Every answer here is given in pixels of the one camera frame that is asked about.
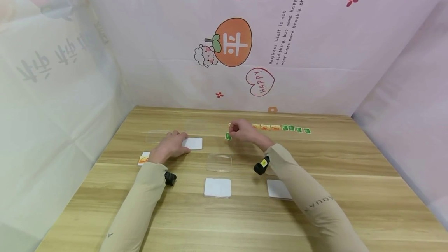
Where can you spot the white card stack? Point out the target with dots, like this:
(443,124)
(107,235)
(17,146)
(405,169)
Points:
(194,143)

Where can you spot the person's left fingers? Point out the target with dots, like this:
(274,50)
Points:
(176,134)

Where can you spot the clear case with white cards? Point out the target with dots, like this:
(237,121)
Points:
(217,187)

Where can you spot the person's right fingers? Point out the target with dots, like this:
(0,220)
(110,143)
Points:
(233,129)

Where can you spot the black wrist band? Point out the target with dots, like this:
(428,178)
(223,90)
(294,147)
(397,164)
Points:
(261,165)
(170,178)

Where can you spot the person's left thumb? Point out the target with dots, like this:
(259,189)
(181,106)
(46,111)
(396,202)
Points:
(183,151)

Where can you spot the person's right hand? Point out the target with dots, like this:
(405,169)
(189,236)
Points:
(249,133)

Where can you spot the person's left forearm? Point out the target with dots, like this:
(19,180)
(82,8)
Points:
(134,209)

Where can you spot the person's left hand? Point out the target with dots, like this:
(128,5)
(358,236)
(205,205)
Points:
(168,147)

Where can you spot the clear plastic case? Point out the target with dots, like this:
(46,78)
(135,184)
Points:
(219,163)

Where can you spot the person's right forearm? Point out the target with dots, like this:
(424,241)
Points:
(311,201)

